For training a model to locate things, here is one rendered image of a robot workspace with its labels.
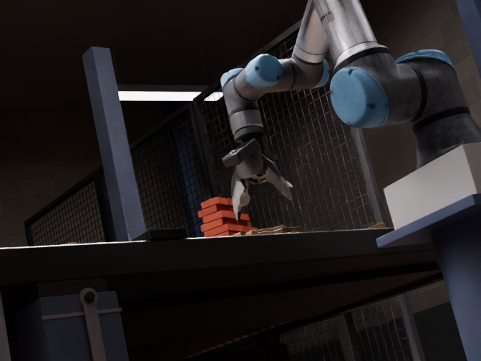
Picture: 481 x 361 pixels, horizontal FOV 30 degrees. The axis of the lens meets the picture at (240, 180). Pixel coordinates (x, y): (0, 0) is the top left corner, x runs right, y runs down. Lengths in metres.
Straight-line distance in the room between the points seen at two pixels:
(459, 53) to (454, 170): 6.54
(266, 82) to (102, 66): 2.25
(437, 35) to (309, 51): 6.29
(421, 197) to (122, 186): 2.46
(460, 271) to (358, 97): 0.37
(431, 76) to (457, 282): 0.39
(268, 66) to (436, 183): 0.56
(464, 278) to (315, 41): 0.69
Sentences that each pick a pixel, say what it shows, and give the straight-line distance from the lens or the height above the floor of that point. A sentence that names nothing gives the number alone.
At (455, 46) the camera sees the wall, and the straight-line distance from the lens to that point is 8.17.
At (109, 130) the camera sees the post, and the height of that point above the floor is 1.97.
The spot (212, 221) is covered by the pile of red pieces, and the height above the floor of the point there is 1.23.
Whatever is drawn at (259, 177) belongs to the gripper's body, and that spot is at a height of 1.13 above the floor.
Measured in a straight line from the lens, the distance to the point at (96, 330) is 1.40.
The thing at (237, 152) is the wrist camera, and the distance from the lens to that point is 1.99.
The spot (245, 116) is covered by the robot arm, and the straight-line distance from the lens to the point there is 2.09.
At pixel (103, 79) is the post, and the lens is 4.17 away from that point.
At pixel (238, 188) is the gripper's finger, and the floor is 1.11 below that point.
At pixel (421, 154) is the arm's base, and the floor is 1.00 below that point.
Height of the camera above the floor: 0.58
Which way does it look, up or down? 15 degrees up
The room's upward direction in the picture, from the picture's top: 13 degrees counter-clockwise
